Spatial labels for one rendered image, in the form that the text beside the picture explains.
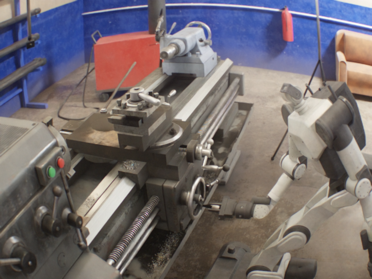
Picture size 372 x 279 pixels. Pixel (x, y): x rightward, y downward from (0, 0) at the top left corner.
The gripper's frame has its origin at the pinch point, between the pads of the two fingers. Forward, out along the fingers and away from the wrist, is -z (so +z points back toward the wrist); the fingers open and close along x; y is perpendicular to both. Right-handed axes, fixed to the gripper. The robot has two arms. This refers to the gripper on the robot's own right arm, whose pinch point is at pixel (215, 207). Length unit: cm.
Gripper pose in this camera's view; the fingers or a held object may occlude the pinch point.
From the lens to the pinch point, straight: 190.8
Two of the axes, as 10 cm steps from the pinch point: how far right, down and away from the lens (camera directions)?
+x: 2.4, -8.7, 4.4
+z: 9.5, 1.0, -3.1
